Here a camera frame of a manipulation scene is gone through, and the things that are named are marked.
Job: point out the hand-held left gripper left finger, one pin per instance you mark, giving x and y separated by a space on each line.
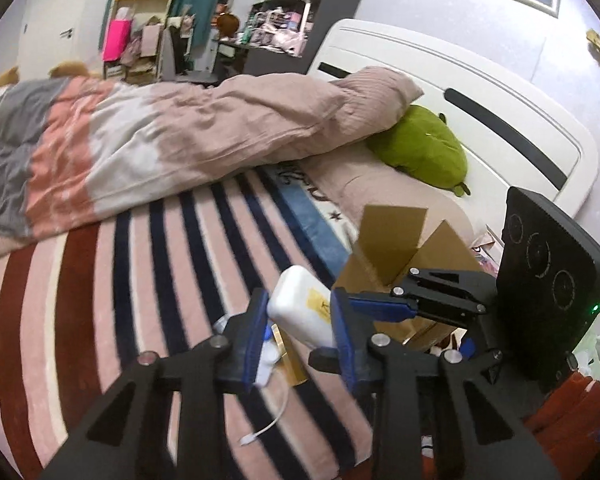
252 345

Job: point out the pink printed sheet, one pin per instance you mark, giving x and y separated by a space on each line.
487 252

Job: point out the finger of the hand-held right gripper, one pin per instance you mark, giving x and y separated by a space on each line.
445 295
490 365

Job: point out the orange clothing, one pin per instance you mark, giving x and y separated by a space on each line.
575 420

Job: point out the white door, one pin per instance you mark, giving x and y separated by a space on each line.
55 10

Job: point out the striped pink blanket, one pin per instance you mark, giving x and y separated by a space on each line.
130 285

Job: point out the white tape dispenser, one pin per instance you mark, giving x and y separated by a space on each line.
268 360

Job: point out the white lotion bottle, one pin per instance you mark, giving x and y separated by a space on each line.
295 300

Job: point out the brown cardboard box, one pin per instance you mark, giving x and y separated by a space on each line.
390 240

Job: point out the pink grey patchwork duvet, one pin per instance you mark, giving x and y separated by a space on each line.
180 130

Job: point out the chair with dark jacket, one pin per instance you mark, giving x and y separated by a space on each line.
172 55

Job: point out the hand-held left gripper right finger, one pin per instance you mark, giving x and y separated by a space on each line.
344 345

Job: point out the pink ribbed pillow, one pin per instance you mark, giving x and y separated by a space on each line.
380 185

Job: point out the brown wig head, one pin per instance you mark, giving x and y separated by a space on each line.
227 23

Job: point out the green plush cushion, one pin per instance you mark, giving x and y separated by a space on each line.
420 145

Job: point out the dark desk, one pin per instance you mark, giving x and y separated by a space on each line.
260 57

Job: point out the bright pink bag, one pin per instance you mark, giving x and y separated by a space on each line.
116 40

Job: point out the white bed headboard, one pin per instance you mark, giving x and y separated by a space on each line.
430 65

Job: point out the brown plush toy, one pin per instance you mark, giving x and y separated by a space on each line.
5 77
70 68

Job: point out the gold rectangular case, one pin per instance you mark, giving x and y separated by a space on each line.
290 360

